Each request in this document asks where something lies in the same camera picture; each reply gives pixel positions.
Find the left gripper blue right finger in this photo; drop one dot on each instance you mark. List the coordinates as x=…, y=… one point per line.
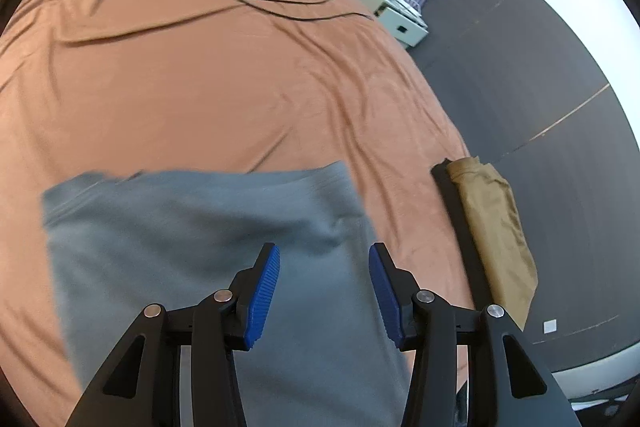
x=393, y=288

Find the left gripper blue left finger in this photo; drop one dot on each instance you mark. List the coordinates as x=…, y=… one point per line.
x=253, y=290

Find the grey t-shirt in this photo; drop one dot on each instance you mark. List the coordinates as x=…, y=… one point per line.
x=175, y=237

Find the folded black garment under mustard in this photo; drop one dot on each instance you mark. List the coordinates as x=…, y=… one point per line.
x=474, y=268

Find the white bedside drawer cabinet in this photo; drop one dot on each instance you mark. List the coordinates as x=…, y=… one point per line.
x=408, y=29

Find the orange-brown bed blanket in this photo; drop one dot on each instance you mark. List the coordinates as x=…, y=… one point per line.
x=128, y=85

